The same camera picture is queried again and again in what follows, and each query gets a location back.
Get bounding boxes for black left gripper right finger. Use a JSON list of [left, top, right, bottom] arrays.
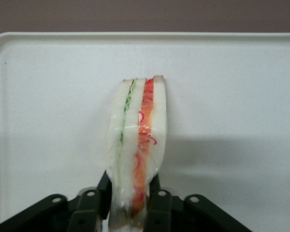
[[145, 173, 253, 232]]

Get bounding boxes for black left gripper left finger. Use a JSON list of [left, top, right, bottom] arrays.
[[0, 169, 112, 232]]

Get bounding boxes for triangle sandwich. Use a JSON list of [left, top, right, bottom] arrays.
[[105, 75, 170, 232]]

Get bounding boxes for cream plastic tray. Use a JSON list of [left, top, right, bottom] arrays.
[[0, 31, 290, 232]]

